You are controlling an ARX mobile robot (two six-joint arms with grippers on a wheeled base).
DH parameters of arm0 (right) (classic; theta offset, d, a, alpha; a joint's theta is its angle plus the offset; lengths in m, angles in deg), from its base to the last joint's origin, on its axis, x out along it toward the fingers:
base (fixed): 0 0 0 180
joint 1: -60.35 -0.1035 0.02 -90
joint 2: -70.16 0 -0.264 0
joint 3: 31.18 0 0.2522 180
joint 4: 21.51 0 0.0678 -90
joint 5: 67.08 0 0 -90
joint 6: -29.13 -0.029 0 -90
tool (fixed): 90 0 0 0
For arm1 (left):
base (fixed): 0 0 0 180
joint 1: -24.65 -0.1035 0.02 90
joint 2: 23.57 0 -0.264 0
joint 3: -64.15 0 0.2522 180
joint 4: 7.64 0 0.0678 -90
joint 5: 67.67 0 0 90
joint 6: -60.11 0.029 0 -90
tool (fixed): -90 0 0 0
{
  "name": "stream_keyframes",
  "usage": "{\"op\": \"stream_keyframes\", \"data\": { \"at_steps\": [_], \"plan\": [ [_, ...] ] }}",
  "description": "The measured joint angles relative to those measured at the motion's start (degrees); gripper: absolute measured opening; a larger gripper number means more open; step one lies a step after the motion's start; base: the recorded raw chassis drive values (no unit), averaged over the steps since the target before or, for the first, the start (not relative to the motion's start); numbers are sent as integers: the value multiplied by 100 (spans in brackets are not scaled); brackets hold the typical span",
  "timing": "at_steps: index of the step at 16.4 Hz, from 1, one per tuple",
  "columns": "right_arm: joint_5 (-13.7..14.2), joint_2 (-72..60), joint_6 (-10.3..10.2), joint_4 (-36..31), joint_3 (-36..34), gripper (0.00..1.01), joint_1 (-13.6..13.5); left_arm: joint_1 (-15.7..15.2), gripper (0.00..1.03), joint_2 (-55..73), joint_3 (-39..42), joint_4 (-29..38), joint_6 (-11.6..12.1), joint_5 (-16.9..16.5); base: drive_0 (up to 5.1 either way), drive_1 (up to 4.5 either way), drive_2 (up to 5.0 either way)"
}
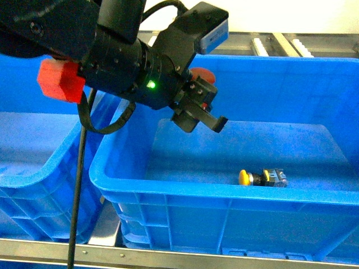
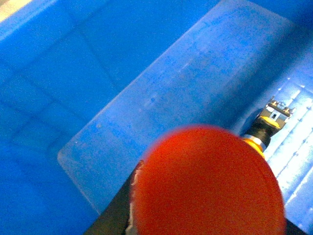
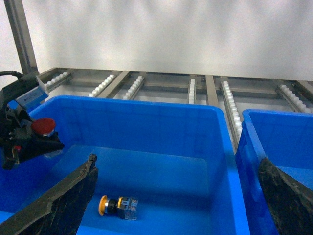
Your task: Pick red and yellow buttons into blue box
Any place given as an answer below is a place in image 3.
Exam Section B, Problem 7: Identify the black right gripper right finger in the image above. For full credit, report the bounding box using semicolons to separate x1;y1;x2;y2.
258;158;313;235

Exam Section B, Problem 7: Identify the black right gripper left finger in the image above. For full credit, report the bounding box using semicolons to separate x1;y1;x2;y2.
0;154;98;235

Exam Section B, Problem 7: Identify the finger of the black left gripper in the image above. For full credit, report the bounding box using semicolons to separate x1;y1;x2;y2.
18;132;64;163

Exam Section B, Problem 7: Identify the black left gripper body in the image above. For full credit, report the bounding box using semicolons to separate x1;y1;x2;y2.
0;98;32;169

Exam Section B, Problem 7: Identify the yellow push button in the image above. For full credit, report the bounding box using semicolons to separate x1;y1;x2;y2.
98;195;139;220

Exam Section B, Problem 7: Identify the red push button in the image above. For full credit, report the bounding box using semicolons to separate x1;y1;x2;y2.
31;117;56;137

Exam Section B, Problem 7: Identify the blue plastic bin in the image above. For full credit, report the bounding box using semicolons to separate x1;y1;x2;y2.
0;96;250;235
235;109;313;235

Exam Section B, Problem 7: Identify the metal roller rack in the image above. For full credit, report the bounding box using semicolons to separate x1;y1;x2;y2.
0;0;313;147

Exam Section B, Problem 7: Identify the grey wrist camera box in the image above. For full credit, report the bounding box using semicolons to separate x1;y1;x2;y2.
0;73;49;109

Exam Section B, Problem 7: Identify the black cable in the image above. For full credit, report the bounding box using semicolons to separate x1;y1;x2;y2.
0;70;24;79

